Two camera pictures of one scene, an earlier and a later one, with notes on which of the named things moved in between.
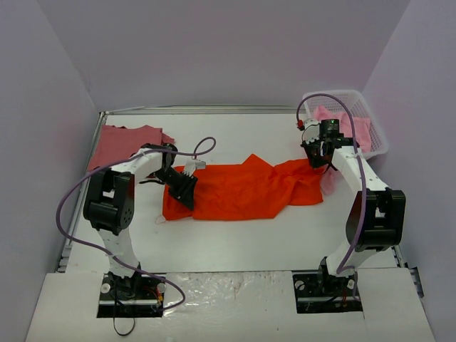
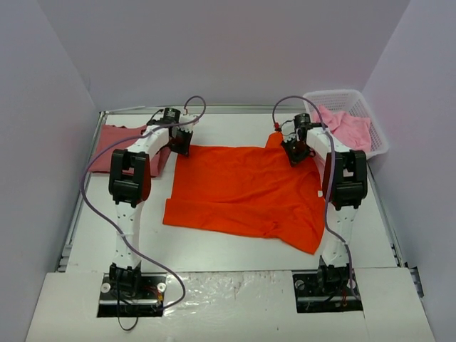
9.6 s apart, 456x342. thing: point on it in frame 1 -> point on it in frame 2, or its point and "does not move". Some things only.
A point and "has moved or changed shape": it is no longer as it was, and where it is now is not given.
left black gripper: x=182 y=187 -> x=182 y=143
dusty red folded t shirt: x=115 y=143 does not move
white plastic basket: x=352 y=104 does not move
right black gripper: x=318 y=157 -> x=297 y=153
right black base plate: x=318 y=291 does not move
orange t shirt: x=254 y=190 has moved or changed shape
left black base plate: x=140 y=296 does not move
